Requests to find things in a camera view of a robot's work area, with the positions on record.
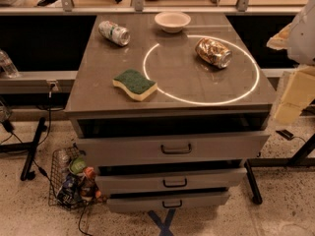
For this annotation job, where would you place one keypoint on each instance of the top grey drawer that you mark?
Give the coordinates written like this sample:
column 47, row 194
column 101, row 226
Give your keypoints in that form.
column 171, row 149

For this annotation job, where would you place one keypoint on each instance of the green white soda can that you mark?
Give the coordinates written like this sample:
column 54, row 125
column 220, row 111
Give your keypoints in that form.
column 114, row 33

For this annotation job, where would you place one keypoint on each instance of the black table leg stand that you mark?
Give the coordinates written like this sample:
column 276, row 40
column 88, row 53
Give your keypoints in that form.
column 30, row 147

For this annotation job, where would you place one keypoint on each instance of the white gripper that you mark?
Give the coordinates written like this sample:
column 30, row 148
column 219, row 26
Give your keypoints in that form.
column 304, row 38

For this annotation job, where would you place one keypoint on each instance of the bottom grey drawer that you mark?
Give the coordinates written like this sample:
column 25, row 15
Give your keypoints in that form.
column 168, row 202

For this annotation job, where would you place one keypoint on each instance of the grey drawer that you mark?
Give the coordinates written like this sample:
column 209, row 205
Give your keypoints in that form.
column 171, row 149
column 168, row 202
column 169, row 181

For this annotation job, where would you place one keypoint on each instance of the green yellow sponge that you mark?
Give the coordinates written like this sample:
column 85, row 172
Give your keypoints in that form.
column 135, row 84

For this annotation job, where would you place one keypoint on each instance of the grey drawer cabinet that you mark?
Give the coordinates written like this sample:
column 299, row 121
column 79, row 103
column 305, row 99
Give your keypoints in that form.
column 192, row 96

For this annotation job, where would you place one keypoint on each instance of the orange crushed soda can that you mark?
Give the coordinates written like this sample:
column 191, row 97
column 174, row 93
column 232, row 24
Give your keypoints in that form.
column 213, row 52

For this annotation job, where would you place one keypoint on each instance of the wire basket with trash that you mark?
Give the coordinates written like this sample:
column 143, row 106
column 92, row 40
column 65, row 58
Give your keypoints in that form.
column 72, row 182

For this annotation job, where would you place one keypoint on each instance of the white ceramic bowl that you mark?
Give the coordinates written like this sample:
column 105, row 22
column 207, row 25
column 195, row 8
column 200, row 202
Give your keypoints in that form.
column 172, row 22

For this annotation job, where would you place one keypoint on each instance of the clear plastic bottle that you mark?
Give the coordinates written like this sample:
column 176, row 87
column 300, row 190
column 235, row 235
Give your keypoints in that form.
column 7, row 65

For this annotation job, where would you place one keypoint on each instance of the black power adapter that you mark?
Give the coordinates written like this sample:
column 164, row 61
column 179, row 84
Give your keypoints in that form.
column 285, row 134

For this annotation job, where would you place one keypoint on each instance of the blue tape cross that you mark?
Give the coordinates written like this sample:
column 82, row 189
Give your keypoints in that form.
column 163, row 225

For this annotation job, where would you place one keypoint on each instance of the middle grey drawer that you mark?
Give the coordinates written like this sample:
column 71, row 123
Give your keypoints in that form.
column 169, row 181

